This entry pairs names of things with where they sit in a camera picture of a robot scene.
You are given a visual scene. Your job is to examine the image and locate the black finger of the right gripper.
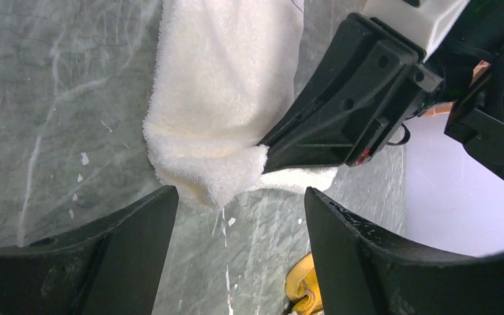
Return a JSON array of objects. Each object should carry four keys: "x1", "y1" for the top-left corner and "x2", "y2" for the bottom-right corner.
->
[{"x1": 261, "y1": 13, "x2": 443, "y2": 173}]

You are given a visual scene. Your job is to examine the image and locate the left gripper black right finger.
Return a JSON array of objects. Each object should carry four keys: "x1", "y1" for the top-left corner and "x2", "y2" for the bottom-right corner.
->
[{"x1": 304, "y1": 188, "x2": 504, "y2": 314}]

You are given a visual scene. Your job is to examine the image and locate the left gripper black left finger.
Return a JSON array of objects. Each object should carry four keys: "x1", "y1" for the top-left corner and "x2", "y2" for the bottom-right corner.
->
[{"x1": 0, "y1": 186, "x2": 179, "y2": 314}]

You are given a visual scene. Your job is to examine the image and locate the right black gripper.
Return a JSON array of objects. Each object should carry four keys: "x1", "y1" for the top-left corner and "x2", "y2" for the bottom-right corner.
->
[{"x1": 431, "y1": 1, "x2": 504, "y2": 180}]

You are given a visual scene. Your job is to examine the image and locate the brown yellow towel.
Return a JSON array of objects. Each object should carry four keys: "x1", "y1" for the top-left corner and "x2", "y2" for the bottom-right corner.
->
[{"x1": 285, "y1": 253, "x2": 323, "y2": 315}]

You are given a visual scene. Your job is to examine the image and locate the cream white towel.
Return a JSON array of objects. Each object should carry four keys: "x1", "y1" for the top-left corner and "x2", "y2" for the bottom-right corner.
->
[{"x1": 143, "y1": 1, "x2": 337, "y2": 209}]

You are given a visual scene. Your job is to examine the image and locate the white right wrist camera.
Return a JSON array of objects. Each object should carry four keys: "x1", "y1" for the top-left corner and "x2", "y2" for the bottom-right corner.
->
[{"x1": 361, "y1": 0, "x2": 469, "y2": 62}]

